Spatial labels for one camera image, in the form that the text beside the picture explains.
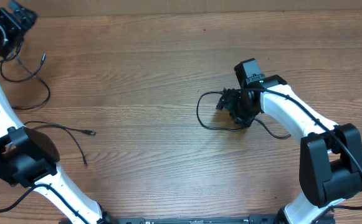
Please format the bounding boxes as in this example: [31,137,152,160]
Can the black USB cable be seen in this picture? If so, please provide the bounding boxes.
[24,120,97,167]
[0,43,51,111]
[196,90,292,140]

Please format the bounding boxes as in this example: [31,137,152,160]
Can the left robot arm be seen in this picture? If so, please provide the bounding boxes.
[0,1,115,223]

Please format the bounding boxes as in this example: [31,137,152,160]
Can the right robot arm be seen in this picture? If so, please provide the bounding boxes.
[217,58,362,223]

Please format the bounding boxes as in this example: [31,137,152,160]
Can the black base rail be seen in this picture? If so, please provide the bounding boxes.
[95,215,287,224]

